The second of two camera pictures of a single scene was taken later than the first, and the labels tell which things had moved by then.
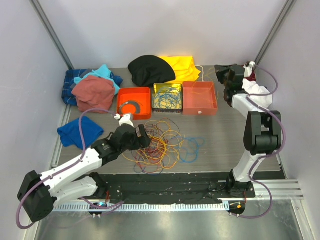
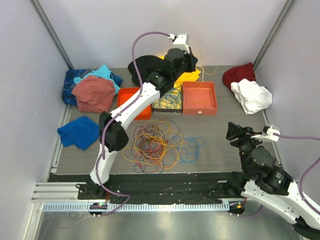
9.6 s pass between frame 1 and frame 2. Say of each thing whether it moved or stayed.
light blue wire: stayed
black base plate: stayed
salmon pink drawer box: stayed
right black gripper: moved
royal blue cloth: stayed
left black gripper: moved
